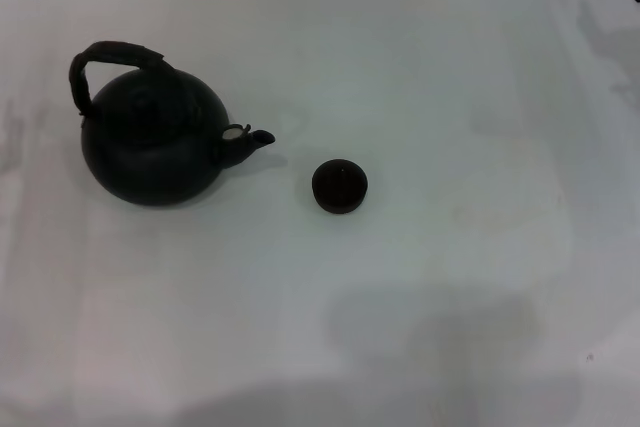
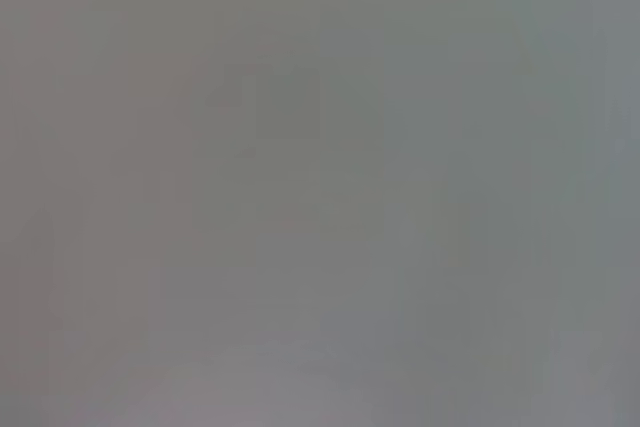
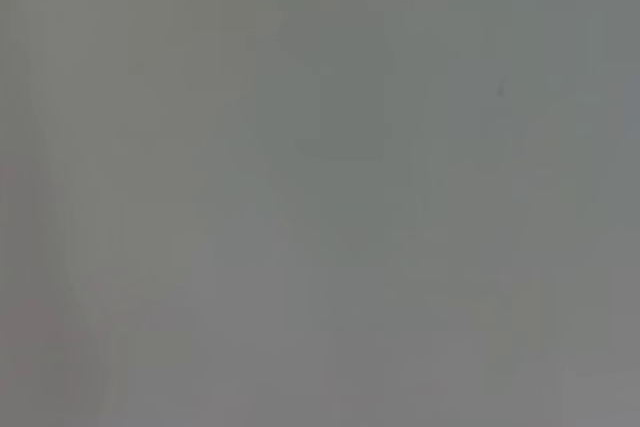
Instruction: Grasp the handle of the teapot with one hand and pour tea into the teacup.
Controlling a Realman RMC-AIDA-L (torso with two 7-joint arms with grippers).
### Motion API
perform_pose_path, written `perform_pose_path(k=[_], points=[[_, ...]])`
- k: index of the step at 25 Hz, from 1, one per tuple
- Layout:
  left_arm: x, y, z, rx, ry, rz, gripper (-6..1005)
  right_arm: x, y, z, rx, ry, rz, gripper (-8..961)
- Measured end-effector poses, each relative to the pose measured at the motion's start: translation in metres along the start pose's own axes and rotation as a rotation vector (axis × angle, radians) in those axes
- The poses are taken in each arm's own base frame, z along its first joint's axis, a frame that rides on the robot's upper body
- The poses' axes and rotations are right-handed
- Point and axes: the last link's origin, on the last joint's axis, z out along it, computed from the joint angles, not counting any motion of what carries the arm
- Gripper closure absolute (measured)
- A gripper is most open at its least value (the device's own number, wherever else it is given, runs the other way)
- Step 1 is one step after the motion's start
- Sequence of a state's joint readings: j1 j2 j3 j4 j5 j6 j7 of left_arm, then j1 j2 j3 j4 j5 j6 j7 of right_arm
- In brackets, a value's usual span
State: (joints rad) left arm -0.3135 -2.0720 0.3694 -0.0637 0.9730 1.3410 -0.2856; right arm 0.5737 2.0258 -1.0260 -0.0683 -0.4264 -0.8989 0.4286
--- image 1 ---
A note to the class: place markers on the small dark teacup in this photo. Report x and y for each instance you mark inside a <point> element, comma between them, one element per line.
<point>340,187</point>

